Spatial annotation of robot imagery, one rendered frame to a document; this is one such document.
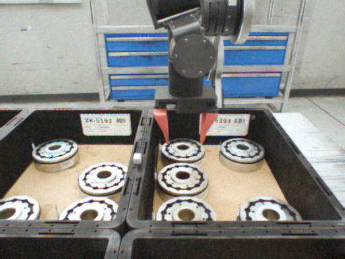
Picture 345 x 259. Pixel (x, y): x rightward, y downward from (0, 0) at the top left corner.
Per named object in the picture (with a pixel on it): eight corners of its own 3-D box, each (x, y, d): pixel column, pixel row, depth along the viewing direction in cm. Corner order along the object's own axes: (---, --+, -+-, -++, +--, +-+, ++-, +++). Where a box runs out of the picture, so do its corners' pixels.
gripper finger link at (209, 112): (215, 151, 49) (220, 102, 45) (175, 152, 49) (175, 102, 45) (210, 133, 55) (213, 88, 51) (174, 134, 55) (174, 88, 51)
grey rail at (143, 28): (93, 32, 225) (93, 25, 223) (296, 30, 234) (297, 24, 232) (91, 33, 217) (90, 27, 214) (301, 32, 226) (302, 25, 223)
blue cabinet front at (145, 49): (110, 99, 246) (104, 33, 220) (191, 97, 250) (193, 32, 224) (110, 100, 244) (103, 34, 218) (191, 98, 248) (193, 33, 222)
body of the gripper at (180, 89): (217, 108, 46) (220, 63, 42) (155, 109, 45) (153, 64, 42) (211, 95, 51) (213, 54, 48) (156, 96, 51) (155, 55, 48)
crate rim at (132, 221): (149, 116, 71) (149, 107, 70) (266, 116, 71) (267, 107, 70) (125, 241, 36) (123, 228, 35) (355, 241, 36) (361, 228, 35)
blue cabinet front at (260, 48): (200, 97, 251) (203, 32, 225) (277, 96, 255) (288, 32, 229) (200, 98, 248) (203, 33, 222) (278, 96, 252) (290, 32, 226)
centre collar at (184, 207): (170, 207, 48) (170, 204, 48) (199, 206, 48) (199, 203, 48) (172, 228, 44) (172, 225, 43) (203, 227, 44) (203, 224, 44)
